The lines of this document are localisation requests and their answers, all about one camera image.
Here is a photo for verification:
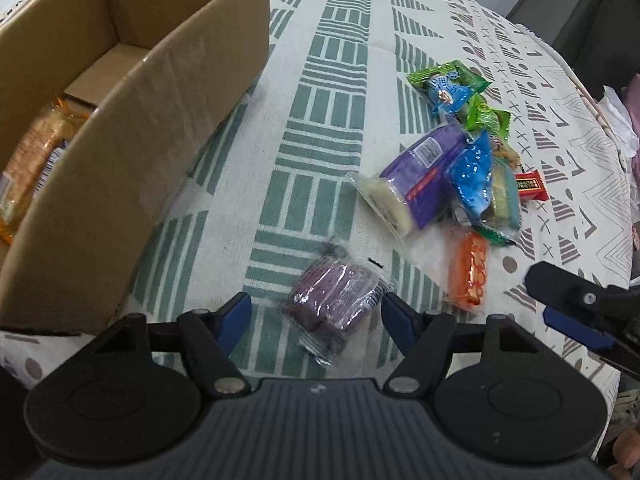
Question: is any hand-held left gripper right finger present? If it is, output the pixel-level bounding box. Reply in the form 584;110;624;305
381;291;543;393

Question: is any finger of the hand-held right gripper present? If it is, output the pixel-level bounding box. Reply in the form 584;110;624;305
524;260;640;323
542;306;640;378

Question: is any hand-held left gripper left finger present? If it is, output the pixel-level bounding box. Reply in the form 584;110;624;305
92;292;252;397

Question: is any small purple cake packet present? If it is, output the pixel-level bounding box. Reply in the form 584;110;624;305
277;242;396;366

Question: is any orange snack packet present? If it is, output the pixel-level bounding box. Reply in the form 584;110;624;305
445;230;491;313

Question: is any small red candy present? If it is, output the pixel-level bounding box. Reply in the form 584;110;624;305
515;171;551;203

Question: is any teal cake packet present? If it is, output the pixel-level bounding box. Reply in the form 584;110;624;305
475;160;523;248

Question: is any shiny blue snack packet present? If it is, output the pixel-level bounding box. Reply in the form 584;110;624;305
447;130;496;226

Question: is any large purple cake packet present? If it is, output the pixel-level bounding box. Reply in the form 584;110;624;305
346;122;476;238

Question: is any green biscuit packet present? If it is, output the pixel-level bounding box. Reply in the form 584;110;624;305
462;95;521;171

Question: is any brown cardboard box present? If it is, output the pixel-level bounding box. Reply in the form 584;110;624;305
0;0;273;336

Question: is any small blue snack packet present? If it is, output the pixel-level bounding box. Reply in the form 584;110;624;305
427;76;476;120

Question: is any green triangular snack packet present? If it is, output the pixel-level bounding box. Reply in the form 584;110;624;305
406;59;493;96

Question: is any orange bread packet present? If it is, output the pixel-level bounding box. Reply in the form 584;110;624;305
0;95;93;246

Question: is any white cloth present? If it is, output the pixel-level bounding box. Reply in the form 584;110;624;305
595;85;640;153

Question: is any patterned blanket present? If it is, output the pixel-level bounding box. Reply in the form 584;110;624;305
0;0;636;431

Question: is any dark sofa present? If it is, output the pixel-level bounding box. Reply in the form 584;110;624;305
507;0;640;111

